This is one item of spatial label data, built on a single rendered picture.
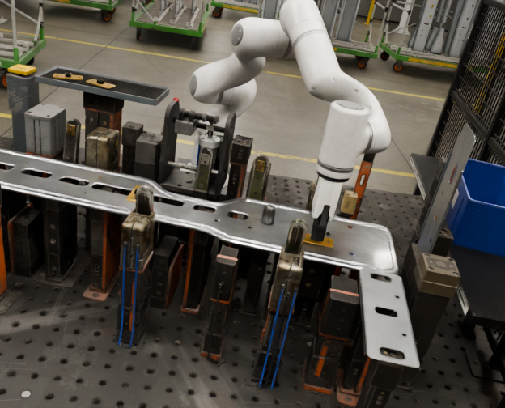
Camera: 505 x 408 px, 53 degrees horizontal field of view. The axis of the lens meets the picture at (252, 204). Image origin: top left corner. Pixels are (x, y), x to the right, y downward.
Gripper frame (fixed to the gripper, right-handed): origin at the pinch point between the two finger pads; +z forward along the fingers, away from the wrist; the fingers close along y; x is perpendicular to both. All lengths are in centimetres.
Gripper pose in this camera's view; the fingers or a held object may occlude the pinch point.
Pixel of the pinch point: (318, 230)
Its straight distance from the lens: 124.1
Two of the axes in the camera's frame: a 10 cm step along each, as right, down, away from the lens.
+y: -1.4, 4.6, -8.8
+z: -1.6, 8.7, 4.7
